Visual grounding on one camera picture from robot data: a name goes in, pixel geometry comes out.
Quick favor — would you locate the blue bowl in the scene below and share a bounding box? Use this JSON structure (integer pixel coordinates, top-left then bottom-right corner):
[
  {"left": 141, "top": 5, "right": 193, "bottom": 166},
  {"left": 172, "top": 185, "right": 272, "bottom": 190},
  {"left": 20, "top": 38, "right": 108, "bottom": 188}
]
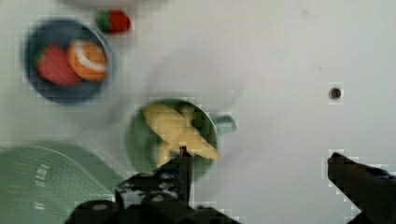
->
[{"left": 20, "top": 17, "right": 115, "bottom": 105}]

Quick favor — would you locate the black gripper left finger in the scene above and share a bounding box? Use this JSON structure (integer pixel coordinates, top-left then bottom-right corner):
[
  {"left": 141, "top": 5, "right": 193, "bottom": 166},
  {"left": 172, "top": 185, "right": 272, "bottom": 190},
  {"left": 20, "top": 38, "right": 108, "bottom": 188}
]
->
[{"left": 115, "top": 147, "right": 192, "bottom": 208}]

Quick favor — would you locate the small red strawberry toy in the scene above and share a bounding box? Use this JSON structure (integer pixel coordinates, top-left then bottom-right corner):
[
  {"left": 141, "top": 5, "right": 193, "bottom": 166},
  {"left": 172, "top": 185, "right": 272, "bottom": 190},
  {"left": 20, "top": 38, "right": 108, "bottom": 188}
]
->
[{"left": 95, "top": 9, "right": 132, "bottom": 34}]

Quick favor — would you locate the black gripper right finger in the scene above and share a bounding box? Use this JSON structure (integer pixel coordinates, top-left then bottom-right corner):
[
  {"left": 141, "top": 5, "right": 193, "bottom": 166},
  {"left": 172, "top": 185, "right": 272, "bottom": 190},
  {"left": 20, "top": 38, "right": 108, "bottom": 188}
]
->
[{"left": 327, "top": 152, "right": 396, "bottom": 224}]

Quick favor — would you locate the plush strawberry in bowl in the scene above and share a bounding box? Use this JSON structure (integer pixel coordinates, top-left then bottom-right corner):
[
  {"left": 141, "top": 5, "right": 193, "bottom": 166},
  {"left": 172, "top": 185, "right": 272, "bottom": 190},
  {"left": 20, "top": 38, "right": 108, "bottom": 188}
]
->
[{"left": 35, "top": 45, "right": 81, "bottom": 86}]

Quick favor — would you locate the green oval colander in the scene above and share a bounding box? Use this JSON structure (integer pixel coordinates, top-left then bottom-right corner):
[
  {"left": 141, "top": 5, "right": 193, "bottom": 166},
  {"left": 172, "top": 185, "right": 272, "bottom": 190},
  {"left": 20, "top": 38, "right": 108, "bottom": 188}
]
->
[{"left": 0, "top": 142, "right": 122, "bottom": 224}]

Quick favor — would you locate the orange slice toy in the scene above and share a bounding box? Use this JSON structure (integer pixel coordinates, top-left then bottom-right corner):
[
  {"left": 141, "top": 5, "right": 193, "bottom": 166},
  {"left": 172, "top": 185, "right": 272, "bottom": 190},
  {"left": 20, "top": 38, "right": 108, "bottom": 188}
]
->
[{"left": 67, "top": 40, "right": 107, "bottom": 82}]

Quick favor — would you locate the peeled plush banana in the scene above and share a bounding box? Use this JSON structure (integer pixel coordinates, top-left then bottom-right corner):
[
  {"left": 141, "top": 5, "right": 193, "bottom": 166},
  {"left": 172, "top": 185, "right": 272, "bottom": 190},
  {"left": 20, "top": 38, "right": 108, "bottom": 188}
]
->
[{"left": 143, "top": 103, "right": 219, "bottom": 167}]

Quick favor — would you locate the green mug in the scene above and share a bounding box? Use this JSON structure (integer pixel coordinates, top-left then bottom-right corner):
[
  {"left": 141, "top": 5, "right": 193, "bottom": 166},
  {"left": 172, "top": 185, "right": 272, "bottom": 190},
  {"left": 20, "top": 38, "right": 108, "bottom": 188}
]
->
[{"left": 125, "top": 99, "right": 236, "bottom": 181}]

